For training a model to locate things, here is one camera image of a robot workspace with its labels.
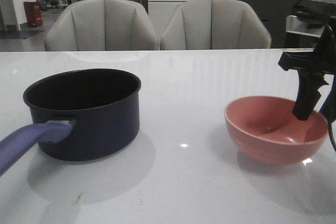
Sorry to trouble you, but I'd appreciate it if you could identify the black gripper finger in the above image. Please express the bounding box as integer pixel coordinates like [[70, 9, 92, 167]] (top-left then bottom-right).
[[319, 76, 335, 123], [292, 70, 328, 121]]

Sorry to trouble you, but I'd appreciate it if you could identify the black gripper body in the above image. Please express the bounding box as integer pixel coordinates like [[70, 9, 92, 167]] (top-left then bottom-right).
[[278, 11, 335, 74]]

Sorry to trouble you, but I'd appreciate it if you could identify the pink bowl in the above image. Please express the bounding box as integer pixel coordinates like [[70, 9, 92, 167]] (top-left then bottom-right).
[[224, 96, 328, 165]]

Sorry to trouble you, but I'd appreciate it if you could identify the dark blue pot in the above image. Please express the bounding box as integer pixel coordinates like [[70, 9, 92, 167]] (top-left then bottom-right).
[[1, 68, 141, 173]]

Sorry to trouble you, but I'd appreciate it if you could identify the black appliance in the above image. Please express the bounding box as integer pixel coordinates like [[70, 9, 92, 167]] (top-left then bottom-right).
[[292, 0, 335, 17]]

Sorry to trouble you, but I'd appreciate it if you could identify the grey chair right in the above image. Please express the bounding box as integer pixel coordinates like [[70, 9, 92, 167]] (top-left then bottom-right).
[[160, 0, 271, 50]]

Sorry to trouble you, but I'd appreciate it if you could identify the grey chair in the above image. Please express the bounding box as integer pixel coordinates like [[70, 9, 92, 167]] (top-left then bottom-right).
[[160, 0, 271, 50], [44, 0, 159, 51]]

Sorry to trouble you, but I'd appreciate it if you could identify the grey chair left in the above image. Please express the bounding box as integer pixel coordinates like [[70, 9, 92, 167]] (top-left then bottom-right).
[[44, 0, 159, 51]]

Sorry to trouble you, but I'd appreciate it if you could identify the red bin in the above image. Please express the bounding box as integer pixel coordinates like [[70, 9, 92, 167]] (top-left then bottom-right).
[[24, 1, 43, 27]]

